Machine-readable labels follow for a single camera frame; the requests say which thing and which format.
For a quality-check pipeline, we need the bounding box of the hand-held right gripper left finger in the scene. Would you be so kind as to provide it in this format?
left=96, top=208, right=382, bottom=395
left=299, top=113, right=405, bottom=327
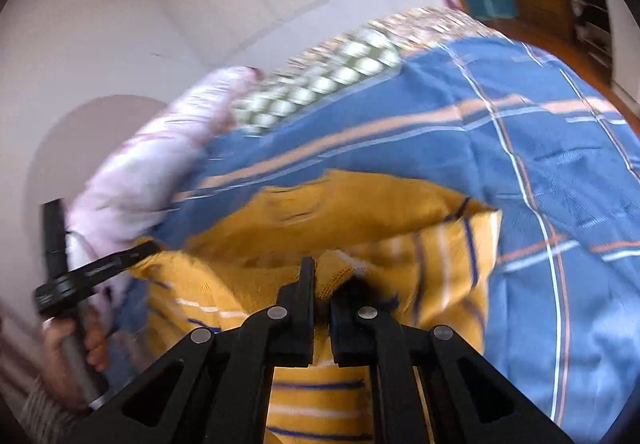
left=60, top=256, right=317, bottom=444

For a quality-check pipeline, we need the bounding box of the person's left forearm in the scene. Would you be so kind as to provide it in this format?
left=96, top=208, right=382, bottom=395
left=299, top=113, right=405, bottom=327
left=0, top=374, right=88, bottom=444

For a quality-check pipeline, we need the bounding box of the blue plaid bed sheet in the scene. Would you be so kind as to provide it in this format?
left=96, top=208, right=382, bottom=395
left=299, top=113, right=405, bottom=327
left=115, top=36, right=640, bottom=430

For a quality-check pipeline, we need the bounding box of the pale arched headboard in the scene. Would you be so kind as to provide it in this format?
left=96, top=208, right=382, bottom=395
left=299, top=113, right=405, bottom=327
left=25, top=95, right=168, bottom=235

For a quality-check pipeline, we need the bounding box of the person's left hand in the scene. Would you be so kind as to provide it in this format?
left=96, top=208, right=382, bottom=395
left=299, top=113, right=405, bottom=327
left=41, top=310, right=112, bottom=414

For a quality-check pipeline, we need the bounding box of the floral patterned mattress cover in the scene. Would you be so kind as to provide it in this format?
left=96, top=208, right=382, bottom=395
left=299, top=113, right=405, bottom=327
left=270, top=6, right=491, bottom=74

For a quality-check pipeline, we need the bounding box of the green white checkered pillow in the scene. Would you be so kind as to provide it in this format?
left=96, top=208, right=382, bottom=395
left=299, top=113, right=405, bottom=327
left=230, top=26, right=406, bottom=137

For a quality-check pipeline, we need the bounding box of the pink white rolled quilt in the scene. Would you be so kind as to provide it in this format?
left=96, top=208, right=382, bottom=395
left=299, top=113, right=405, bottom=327
left=65, top=66, right=261, bottom=325

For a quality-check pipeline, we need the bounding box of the yellow striped sweater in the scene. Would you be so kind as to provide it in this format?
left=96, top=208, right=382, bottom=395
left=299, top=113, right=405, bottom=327
left=127, top=169, right=503, bottom=444

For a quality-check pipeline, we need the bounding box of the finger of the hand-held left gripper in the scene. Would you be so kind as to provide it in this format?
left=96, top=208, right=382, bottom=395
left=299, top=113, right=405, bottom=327
left=67, top=240, right=162, bottom=299

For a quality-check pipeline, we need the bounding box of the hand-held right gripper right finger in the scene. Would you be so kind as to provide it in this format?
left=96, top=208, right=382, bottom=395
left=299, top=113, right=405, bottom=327
left=330, top=278, right=576, bottom=444

